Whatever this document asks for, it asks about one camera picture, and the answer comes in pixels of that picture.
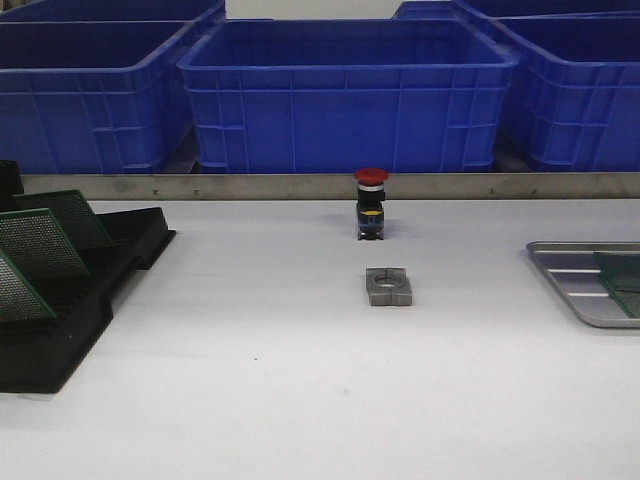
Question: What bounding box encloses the green circuit board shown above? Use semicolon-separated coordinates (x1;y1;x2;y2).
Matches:
594;252;639;293
14;190;113;250
1;252;57;326
1;208;90;280

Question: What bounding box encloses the green circuit board rearmost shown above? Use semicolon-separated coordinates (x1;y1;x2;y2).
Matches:
611;290;640;319

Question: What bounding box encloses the silver metal tray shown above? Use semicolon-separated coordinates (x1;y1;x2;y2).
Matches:
526;241;639;329

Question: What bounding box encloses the black slotted board rack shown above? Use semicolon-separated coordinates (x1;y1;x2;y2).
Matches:
1;160;176;394

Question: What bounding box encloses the green circuit board front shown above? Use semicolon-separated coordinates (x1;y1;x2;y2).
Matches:
1;252;57;326

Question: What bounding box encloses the red emergency stop button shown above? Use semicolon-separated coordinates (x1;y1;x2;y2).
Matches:
354;168;389;240

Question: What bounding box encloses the grey metal clamp block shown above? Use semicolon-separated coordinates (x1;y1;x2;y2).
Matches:
366;267;413;307

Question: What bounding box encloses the blue plastic bin centre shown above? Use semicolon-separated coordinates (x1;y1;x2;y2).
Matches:
179;20;516;174

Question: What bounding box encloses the blue plastic bin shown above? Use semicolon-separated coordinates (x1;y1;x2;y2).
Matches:
179;20;516;174
490;17;639;172
1;21;197;174

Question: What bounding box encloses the blue bin back right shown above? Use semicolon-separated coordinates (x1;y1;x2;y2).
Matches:
393;0;639;19

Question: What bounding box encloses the blue plastic bin left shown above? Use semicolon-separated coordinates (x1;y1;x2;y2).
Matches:
1;21;197;174

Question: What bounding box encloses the blue plastic bin right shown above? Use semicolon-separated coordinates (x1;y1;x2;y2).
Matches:
490;17;639;172

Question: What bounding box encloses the blue bin back left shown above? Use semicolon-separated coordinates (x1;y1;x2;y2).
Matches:
1;1;225;22

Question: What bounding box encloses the metal table edge rail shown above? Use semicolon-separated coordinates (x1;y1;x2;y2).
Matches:
22;172;639;201

